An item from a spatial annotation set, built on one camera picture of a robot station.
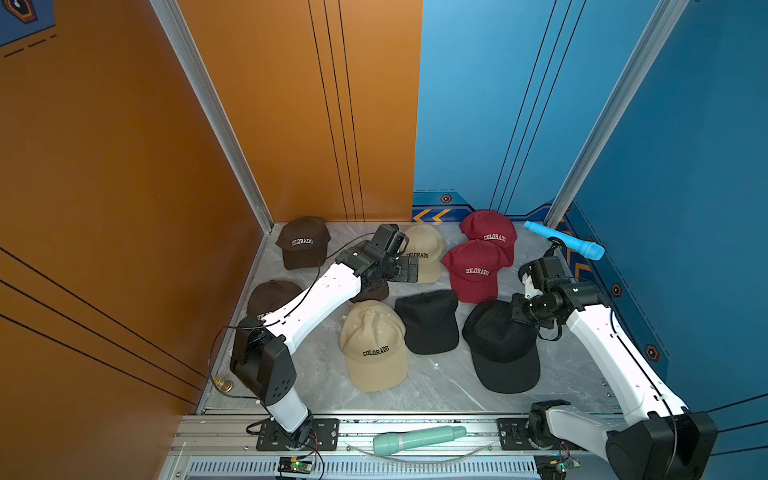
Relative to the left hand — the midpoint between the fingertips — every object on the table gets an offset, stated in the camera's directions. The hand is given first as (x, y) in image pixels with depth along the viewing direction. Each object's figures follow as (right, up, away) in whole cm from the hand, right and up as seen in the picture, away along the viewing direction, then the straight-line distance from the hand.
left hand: (405, 263), depth 83 cm
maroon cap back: (+33, +13, +27) cm, 44 cm away
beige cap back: (+8, +7, +21) cm, 24 cm away
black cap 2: (+27, -24, -3) cm, 36 cm away
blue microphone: (+50, +4, -2) cm, 50 cm away
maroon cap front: (+23, -2, +14) cm, 27 cm away
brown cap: (-35, +7, +23) cm, 43 cm away
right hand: (+29, -13, -4) cm, 32 cm away
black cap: (+8, -19, +8) cm, 22 cm away
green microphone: (-4, -42, -13) cm, 44 cm away
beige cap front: (-9, -21, -2) cm, 22 cm away
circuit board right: (+34, -48, -12) cm, 60 cm away
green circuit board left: (-28, -48, -12) cm, 56 cm away
